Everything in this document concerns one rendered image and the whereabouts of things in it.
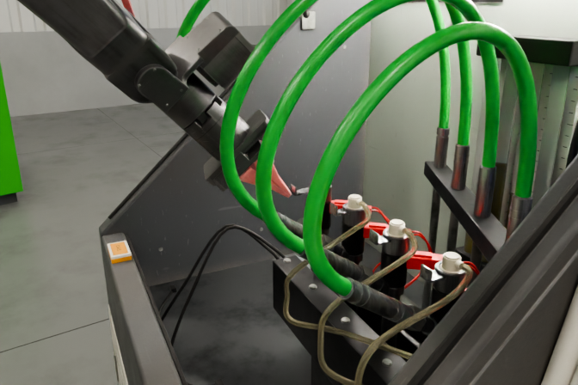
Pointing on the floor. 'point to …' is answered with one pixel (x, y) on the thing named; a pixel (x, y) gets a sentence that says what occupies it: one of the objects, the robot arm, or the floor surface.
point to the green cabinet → (8, 153)
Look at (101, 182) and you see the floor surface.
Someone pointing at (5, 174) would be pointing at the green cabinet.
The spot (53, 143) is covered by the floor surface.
